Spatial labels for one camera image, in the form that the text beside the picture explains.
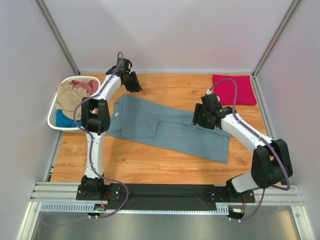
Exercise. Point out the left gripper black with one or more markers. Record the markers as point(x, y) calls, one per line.
point(132, 81)

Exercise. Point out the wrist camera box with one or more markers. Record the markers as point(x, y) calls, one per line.
point(211, 103)
point(124, 65)

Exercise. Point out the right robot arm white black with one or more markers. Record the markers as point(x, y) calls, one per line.
point(271, 162)

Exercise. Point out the folded magenta t-shirt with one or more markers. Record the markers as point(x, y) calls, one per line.
point(226, 90)

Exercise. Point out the teal shirt in basket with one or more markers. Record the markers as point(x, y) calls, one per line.
point(64, 119)

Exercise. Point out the white plastic laundry basket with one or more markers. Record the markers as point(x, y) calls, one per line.
point(51, 119)

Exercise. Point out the right aluminium frame post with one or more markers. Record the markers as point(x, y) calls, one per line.
point(294, 5)

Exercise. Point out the left aluminium frame post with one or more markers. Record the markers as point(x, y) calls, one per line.
point(57, 35)

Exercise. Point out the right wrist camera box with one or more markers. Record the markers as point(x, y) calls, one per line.
point(211, 103)

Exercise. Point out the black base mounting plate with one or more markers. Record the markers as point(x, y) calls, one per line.
point(182, 196)

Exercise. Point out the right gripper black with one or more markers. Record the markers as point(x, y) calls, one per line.
point(198, 114)

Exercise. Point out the pink shirt in basket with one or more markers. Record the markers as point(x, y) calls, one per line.
point(91, 87)

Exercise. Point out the aluminium frame post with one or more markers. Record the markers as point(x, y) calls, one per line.
point(57, 35)
point(294, 5)

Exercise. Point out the beige shirt in basket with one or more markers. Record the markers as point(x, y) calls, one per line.
point(69, 97)

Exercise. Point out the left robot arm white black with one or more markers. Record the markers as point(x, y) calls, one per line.
point(96, 120)

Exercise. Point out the slotted grey cable duct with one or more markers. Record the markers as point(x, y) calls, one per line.
point(95, 208)

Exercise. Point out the grey-blue t-shirt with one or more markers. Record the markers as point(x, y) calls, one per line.
point(153, 124)

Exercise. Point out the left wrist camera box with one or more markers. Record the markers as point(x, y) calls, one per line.
point(124, 65)

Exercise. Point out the aluminium front rail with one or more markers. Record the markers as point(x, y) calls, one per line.
point(66, 192)

